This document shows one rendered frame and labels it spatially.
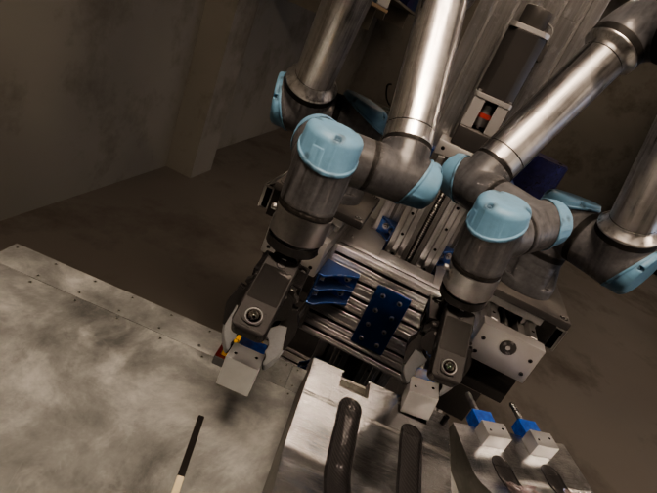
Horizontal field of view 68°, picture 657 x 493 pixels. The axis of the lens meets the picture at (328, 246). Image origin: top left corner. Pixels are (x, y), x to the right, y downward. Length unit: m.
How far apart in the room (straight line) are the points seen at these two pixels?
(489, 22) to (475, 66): 0.10
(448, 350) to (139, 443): 0.46
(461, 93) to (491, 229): 0.64
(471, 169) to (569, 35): 0.54
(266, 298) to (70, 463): 0.34
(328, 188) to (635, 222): 0.64
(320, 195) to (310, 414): 0.36
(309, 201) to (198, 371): 0.44
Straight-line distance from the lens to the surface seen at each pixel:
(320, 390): 0.83
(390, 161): 0.69
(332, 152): 0.56
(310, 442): 0.76
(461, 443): 0.97
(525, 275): 1.16
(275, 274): 0.62
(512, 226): 0.67
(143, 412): 0.83
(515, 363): 1.11
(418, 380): 0.86
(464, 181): 0.82
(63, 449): 0.79
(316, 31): 0.99
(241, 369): 0.72
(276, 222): 0.61
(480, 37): 1.28
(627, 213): 1.05
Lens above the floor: 1.43
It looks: 25 degrees down
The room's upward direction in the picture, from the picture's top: 24 degrees clockwise
